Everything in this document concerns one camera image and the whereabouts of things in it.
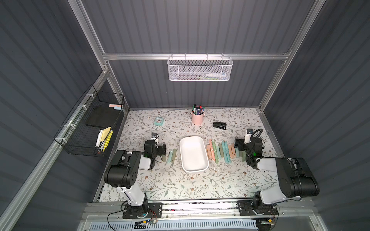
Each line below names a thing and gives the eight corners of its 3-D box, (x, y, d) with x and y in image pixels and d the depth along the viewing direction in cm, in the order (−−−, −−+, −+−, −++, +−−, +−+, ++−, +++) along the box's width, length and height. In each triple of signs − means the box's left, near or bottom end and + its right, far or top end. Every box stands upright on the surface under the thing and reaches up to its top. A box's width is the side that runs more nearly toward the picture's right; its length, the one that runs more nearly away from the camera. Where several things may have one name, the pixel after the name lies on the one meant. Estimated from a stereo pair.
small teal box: (153, 125, 113) (153, 123, 111) (156, 118, 117) (155, 116, 115) (162, 126, 112) (161, 124, 110) (164, 119, 116) (163, 117, 114)
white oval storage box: (179, 174, 88) (178, 171, 83) (180, 140, 103) (180, 135, 99) (208, 174, 88) (210, 171, 83) (205, 140, 103) (206, 135, 99)
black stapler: (212, 126, 111) (212, 124, 110) (213, 122, 114) (214, 120, 112) (225, 129, 109) (226, 127, 107) (226, 125, 112) (227, 123, 110)
